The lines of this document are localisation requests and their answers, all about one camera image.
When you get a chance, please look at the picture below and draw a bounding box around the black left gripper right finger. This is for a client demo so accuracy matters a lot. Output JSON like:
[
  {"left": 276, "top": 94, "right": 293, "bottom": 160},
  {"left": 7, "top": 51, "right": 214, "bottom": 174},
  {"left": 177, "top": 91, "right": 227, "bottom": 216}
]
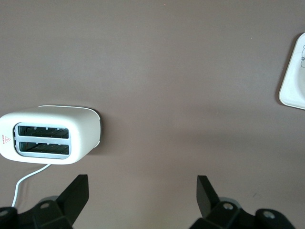
[{"left": 189, "top": 175, "right": 296, "bottom": 229}]

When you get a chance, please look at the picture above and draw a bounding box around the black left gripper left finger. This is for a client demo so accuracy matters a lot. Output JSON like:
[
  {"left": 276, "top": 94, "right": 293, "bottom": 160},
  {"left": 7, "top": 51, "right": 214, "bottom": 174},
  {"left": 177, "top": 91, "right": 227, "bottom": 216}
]
[{"left": 0, "top": 175, "right": 89, "bottom": 229}]

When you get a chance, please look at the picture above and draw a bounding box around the square cream plate with drawing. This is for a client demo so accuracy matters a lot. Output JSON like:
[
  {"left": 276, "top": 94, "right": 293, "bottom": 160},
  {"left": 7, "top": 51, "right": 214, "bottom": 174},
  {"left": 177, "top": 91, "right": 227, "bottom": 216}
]
[{"left": 278, "top": 32, "right": 305, "bottom": 110}]

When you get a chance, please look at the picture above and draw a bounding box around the white two-slot toaster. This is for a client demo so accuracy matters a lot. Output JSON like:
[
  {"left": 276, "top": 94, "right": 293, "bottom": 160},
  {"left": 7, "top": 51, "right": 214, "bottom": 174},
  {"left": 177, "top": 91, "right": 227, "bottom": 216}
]
[{"left": 0, "top": 105, "right": 104, "bottom": 166}]

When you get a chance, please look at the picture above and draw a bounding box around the white toaster power cable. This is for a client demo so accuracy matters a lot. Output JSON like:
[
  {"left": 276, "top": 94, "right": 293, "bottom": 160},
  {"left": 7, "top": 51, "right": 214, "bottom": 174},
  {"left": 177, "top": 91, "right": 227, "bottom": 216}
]
[{"left": 10, "top": 163, "right": 52, "bottom": 208}]

